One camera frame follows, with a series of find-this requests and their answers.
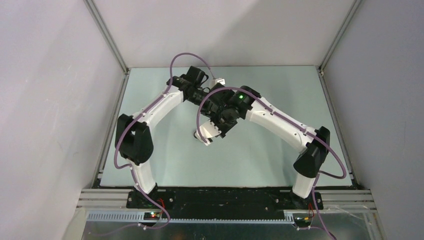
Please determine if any purple cable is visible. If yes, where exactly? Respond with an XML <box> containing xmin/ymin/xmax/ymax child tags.
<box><xmin>196</xmin><ymin>86</ymin><xmax>347</xmax><ymax>240</ymax></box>
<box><xmin>113</xmin><ymin>52</ymin><xmax>216</xmax><ymax>230</ymax></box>

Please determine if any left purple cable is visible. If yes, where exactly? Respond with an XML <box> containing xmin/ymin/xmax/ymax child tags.
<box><xmin>113</xmin><ymin>52</ymin><xmax>216</xmax><ymax>230</ymax></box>

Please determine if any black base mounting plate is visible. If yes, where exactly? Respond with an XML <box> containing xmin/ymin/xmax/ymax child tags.
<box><xmin>126</xmin><ymin>186</ymin><xmax>324</xmax><ymax>221</ymax></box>

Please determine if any left controller board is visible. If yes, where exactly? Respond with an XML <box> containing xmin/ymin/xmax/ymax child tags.
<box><xmin>143</xmin><ymin>211</ymin><xmax>162</xmax><ymax>221</ymax></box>

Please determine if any controller board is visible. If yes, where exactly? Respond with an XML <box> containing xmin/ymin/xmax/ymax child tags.
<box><xmin>293</xmin><ymin>216</ymin><xmax>314</xmax><ymax>230</ymax></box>
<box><xmin>143</xmin><ymin>211</ymin><xmax>162</xmax><ymax>221</ymax></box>

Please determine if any right controller board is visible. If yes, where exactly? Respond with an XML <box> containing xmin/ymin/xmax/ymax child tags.
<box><xmin>293</xmin><ymin>216</ymin><xmax>314</xmax><ymax>230</ymax></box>

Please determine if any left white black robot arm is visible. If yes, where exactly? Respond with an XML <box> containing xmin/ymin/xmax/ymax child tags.
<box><xmin>114</xmin><ymin>66</ymin><xmax>209</xmax><ymax>208</ymax></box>

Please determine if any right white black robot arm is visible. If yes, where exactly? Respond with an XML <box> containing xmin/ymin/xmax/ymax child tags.
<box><xmin>194</xmin><ymin>84</ymin><xmax>330</xmax><ymax>209</ymax></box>

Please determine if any aluminium frame rail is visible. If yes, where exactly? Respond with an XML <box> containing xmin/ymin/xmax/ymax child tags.
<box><xmin>77</xmin><ymin>187</ymin><xmax>377</xmax><ymax>225</ymax></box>

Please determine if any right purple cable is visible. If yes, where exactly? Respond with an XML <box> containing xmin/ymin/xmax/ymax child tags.
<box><xmin>196</xmin><ymin>86</ymin><xmax>347</xmax><ymax>240</ymax></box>

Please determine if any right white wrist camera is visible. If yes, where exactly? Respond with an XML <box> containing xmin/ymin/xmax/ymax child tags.
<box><xmin>195</xmin><ymin>119</ymin><xmax>222</xmax><ymax>146</ymax></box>

